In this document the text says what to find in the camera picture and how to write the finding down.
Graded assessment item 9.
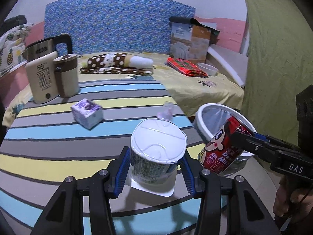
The white trash bin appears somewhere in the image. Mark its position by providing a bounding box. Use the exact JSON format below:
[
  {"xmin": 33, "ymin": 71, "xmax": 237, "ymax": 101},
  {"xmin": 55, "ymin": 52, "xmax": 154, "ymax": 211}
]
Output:
[{"xmin": 194, "ymin": 103, "xmax": 257, "ymax": 177}]

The green curtain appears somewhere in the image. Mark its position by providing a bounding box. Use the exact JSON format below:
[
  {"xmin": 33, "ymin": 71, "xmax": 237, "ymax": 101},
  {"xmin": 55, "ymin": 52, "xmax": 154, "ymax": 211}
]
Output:
[{"xmin": 238, "ymin": 0, "xmax": 313, "ymax": 142}]

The brown polka dot pillow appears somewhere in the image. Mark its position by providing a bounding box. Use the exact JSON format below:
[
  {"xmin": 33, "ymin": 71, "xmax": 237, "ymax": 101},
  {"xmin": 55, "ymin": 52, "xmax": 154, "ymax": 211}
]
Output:
[{"xmin": 80, "ymin": 52, "xmax": 154, "ymax": 75}]

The brown and beige mug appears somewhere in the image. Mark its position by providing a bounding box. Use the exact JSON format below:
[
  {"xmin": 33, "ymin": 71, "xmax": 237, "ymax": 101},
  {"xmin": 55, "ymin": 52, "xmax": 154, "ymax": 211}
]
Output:
[{"xmin": 52, "ymin": 53, "xmax": 80, "ymax": 98}]

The purple and white carton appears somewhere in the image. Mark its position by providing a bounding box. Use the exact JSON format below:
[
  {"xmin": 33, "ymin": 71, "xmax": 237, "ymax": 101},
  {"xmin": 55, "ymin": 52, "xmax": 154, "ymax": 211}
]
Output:
[{"xmin": 70, "ymin": 98, "xmax": 103, "ymax": 130}]

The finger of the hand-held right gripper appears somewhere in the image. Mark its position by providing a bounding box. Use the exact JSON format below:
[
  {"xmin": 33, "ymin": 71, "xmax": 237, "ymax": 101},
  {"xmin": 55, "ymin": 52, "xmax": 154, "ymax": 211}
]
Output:
[
  {"xmin": 231, "ymin": 130, "xmax": 278, "ymax": 163},
  {"xmin": 252, "ymin": 132, "xmax": 302, "ymax": 152}
]

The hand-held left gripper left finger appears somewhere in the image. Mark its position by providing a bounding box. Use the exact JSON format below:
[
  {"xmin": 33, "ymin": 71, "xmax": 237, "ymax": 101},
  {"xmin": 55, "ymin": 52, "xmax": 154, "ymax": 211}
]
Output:
[{"xmin": 29, "ymin": 146, "xmax": 131, "ymax": 235}]

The dark cloth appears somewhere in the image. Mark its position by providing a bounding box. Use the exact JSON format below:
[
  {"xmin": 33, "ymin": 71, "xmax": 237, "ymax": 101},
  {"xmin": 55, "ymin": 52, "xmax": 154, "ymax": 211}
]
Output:
[{"xmin": 5, "ymin": 15, "xmax": 27, "ymax": 27}]

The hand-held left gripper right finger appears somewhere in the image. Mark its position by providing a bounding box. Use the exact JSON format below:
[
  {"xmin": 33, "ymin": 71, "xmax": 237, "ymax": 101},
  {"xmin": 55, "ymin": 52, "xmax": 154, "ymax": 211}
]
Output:
[{"xmin": 180, "ymin": 150, "xmax": 282, "ymax": 235}]

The white board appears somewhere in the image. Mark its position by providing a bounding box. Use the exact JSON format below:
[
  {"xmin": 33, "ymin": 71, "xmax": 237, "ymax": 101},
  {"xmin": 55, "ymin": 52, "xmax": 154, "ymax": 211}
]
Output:
[{"xmin": 207, "ymin": 45, "xmax": 248, "ymax": 87}]

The yellow pineapple bedsheet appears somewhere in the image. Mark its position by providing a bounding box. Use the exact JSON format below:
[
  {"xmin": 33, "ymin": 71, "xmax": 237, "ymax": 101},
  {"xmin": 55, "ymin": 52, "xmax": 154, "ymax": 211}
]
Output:
[{"xmin": 5, "ymin": 51, "xmax": 245, "ymax": 128}]

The pineapple print quilt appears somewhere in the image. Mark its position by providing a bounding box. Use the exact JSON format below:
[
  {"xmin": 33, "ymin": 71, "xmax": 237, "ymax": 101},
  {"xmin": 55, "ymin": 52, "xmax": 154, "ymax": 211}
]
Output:
[{"xmin": 0, "ymin": 23, "xmax": 33, "ymax": 76}]

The beige electric kettle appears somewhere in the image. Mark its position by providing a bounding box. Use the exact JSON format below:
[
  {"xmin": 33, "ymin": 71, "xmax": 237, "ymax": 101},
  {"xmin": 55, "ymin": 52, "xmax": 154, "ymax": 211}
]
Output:
[{"xmin": 22, "ymin": 34, "xmax": 72, "ymax": 104}]

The instant noodle cup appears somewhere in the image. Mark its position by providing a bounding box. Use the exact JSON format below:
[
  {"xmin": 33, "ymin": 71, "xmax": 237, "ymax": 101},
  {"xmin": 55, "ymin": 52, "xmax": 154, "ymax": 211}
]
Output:
[{"xmin": 126, "ymin": 118, "xmax": 187, "ymax": 197}]

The blue floral headboard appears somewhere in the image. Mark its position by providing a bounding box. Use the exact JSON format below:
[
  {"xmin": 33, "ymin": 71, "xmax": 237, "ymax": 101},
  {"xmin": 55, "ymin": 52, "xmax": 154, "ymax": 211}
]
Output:
[{"xmin": 44, "ymin": 0, "xmax": 196, "ymax": 54}]

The clear plastic container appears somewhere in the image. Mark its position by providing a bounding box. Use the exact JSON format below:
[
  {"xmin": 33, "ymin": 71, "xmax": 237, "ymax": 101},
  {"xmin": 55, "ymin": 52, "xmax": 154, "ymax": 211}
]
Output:
[{"xmin": 197, "ymin": 62, "xmax": 219, "ymax": 77}]

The red cartoon drink can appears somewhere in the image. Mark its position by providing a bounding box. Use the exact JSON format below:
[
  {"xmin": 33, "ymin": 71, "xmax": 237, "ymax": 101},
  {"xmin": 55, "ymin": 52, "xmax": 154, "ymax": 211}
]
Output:
[{"xmin": 198, "ymin": 116, "xmax": 256, "ymax": 175}]

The quilt package box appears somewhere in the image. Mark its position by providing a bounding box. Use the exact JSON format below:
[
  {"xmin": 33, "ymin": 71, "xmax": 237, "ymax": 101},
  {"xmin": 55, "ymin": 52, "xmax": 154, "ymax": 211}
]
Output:
[{"xmin": 169, "ymin": 16, "xmax": 220, "ymax": 64}]

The red plaid cloth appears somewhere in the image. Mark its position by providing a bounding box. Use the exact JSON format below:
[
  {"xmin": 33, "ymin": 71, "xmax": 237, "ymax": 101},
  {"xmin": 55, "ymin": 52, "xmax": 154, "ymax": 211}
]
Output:
[{"xmin": 167, "ymin": 57, "xmax": 208, "ymax": 77}]

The person's right hand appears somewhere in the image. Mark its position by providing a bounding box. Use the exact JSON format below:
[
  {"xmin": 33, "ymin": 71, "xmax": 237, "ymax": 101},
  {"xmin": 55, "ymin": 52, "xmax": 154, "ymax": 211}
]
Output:
[{"xmin": 273, "ymin": 175, "xmax": 313, "ymax": 222}]

